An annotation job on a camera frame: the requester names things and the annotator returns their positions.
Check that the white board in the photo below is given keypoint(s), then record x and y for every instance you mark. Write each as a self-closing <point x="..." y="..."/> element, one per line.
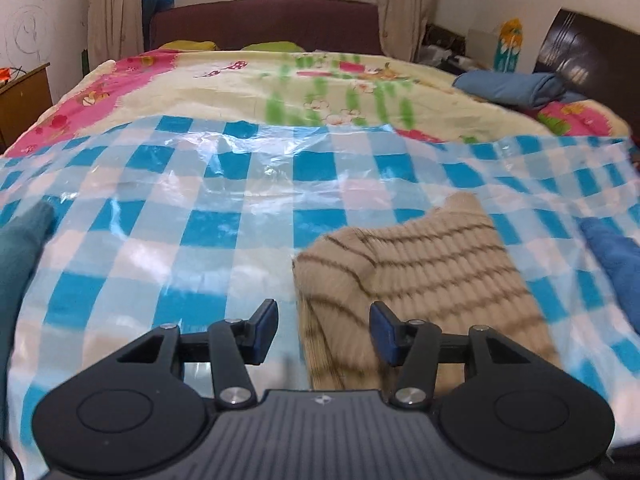
<point x="482" y="47"/>

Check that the floral printed blanket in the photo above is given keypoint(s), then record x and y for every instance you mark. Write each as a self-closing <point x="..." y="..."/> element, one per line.
<point x="225" y="90"/>

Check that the dark wooden board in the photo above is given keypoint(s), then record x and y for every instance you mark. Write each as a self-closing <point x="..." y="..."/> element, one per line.
<point x="590" y="50"/>

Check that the blue folded cloth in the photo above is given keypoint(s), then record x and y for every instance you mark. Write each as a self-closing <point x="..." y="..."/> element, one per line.
<point x="515" y="87"/>

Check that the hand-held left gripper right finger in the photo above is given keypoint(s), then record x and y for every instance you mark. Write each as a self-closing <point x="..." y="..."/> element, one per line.
<point x="382" y="332"/>

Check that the beige curtain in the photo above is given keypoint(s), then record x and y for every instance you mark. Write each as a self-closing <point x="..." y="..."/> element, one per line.
<point x="407" y="10"/>
<point x="115" y="10"/>

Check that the beige striped knit sweater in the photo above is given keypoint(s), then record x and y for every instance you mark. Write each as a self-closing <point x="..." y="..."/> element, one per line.
<point x="440" y="260"/>

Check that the orange toy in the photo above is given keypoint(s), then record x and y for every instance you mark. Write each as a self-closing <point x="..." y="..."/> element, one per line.
<point x="5" y="75"/>

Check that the wooden cabinet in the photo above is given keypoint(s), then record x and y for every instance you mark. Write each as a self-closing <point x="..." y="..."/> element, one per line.
<point x="25" y="105"/>

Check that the blue cloth garment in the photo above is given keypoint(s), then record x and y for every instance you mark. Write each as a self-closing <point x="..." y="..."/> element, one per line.
<point x="615" y="265"/>

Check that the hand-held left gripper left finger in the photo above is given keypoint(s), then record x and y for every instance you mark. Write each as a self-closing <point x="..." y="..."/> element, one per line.
<point x="265" y="332"/>

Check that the blue checkered plastic sheet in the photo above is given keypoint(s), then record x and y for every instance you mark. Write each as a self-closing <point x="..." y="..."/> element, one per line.
<point x="200" y="200"/>

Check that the teal cloth garment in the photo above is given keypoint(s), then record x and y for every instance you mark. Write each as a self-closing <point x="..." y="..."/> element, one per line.
<point x="20" y="260"/>

